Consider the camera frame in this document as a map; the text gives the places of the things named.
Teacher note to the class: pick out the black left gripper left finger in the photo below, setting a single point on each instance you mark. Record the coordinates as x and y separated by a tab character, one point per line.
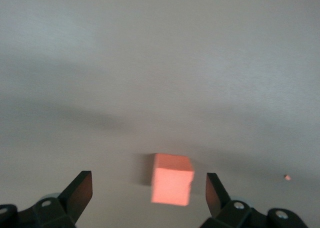
77	195

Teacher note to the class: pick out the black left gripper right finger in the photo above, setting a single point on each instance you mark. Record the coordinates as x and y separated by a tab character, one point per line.
217	198

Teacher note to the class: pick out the orange foam block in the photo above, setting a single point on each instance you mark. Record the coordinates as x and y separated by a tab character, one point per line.
172	183

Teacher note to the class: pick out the tiny orange foam crumb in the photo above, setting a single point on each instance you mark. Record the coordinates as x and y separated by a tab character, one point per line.
287	177

